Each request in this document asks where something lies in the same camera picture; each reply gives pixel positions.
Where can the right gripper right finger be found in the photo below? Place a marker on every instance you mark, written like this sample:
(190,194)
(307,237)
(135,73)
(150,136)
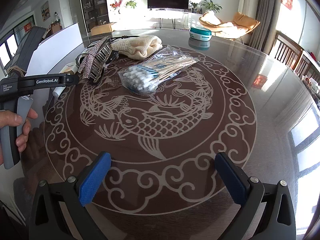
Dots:
(278,218)

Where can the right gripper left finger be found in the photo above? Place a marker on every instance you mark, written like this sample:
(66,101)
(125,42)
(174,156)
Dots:
(47,220)

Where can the white sunscreen tube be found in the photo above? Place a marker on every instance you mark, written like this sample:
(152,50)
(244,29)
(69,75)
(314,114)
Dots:
(69,69)

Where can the rhinestone bow hair claw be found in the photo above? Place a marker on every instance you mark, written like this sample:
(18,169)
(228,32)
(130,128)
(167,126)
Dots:
(95,59)

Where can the bag of cotton swabs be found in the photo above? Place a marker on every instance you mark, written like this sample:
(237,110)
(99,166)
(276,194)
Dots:
(145,77)

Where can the cream knitted cloth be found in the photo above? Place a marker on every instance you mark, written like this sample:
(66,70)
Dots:
(138,48)

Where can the person's left hand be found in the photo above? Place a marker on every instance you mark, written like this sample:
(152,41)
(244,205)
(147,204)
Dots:
(11,119)

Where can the red flower plant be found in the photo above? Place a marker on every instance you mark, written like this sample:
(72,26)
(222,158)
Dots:
(116,5)

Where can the wooden dining chair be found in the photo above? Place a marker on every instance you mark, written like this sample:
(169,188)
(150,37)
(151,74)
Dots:
(286,50)

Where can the white tv console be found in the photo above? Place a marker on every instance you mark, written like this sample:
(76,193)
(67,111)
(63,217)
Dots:
(171,19)

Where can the teal white round container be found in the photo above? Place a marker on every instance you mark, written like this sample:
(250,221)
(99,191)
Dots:
(200,33)

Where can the orange lounge chair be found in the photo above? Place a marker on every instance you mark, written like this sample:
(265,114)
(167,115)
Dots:
(239,26)

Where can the green potted plant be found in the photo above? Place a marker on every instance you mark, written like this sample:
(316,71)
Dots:
(211,6)

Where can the grey curtain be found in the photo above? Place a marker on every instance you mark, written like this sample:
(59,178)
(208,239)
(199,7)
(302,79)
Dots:
(263,35)

